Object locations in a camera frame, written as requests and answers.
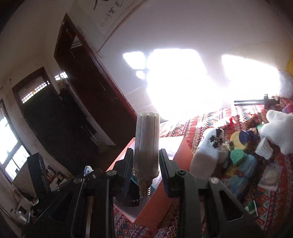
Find beige LED corn bulb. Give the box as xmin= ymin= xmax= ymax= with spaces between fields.
xmin=133 ymin=112 xmax=160 ymax=196

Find white knit sock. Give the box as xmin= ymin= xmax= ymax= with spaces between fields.
xmin=189 ymin=128 xmax=224 ymax=180

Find blue cartoon zip pouch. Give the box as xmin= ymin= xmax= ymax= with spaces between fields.
xmin=222 ymin=154 xmax=258 ymax=199

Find blue figurine keychain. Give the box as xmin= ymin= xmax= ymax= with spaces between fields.
xmin=238 ymin=127 xmax=260 ymax=145

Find green white snack packet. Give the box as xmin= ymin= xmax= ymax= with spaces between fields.
xmin=244 ymin=200 xmax=258 ymax=218

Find white paper cupcake liner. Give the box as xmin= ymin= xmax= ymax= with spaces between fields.
xmin=255 ymin=138 xmax=273 ymax=160

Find large white plush rabbit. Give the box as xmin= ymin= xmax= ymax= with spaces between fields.
xmin=260 ymin=110 xmax=293 ymax=156

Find orange cardboard box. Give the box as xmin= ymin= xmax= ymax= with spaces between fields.
xmin=113 ymin=136 xmax=193 ymax=229

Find patterned red bed cloth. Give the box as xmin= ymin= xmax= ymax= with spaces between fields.
xmin=114 ymin=105 xmax=292 ymax=237

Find green small cup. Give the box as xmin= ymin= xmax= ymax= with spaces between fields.
xmin=230 ymin=149 xmax=246 ymax=166

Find clear plastic sachet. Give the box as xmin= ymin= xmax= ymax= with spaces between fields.
xmin=258 ymin=163 xmax=283 ymax=192

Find black rod tool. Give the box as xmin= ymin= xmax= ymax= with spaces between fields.
xmin=234 ymin=94 xmax=280 ymax=110

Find white fluffy ball pillow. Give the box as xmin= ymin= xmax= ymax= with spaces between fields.
xmin=279 ymin=70 xmax=293 ymax=98

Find calligraphy scroll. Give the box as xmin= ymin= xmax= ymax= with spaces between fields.
xmin=69 ymin=0 xmax=143 ymax=52

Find dark red door frame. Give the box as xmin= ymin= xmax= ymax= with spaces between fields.
xmin=54 ymin=14 xmax=137 ymax=147

